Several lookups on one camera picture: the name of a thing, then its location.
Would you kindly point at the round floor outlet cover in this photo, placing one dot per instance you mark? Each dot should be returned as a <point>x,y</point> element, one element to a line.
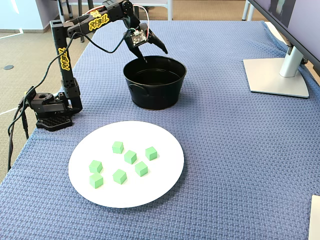
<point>9,67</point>

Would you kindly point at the green cube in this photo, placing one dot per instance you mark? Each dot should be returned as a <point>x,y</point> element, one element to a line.
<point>141,168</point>
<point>130,157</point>
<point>96,166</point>
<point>117,147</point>
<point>96,180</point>
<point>119,176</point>
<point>151,153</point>

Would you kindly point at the black metal bucket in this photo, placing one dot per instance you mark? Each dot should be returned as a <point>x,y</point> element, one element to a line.
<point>155,100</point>

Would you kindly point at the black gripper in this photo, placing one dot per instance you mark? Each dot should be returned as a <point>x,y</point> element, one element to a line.
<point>153,39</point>

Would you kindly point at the white table leg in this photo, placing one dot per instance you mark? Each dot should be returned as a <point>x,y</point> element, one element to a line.
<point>63,11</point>

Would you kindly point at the white flat board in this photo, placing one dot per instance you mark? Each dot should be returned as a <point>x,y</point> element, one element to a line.
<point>315,220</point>

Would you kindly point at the small wrist camera circuit board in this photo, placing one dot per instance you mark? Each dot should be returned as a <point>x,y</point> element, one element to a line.
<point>139,38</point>

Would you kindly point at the blue woven table cloth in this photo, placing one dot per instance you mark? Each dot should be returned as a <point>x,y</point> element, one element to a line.
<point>225,150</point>

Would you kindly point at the computer monitor with silver stand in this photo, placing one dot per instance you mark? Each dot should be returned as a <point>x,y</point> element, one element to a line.
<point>275,82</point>

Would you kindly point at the black table clamp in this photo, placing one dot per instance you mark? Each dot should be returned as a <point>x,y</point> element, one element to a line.
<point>25,123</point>

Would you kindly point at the dark chair leg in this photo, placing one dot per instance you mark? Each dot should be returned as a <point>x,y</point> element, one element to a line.
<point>70,12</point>

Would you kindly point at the white round plate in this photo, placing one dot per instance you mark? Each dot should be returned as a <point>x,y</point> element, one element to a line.
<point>130,195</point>

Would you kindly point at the grey desk leg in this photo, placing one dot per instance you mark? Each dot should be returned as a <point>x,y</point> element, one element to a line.
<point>245,13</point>

